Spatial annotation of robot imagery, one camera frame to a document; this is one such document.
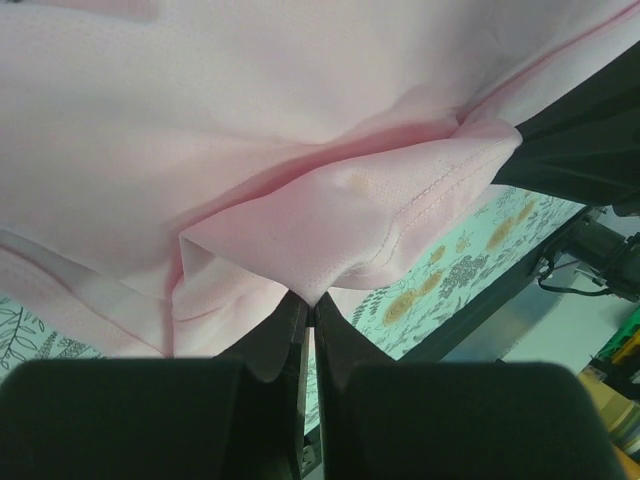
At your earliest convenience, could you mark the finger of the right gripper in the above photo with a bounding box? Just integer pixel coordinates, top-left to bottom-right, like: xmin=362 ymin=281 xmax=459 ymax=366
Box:
xmin=493 ymin=45 xmax=639 ymax=208

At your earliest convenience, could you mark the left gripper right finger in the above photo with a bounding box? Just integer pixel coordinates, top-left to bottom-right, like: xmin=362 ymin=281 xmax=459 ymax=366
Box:
xmin=312 ymin=296 xmax=625 ymax=479

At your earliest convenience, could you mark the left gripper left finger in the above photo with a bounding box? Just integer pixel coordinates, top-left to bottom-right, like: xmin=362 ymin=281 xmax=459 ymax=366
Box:
xmin=1 ymin=293 xmax=309 ymax=479

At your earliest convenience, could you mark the pink t shirt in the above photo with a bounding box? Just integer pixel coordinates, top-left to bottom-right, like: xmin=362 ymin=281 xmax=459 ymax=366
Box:
xmin=1 ymin=1 xmax=639 ymax=357

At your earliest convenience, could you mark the floral table mat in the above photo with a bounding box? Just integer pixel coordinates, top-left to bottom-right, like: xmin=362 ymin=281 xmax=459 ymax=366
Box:
xmin=0 ymin=184 xmax=586 ymax=480

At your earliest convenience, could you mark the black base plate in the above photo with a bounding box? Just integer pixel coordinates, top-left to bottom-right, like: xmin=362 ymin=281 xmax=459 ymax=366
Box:
xmin=394 ymin=204 xmax=640 ymax=366

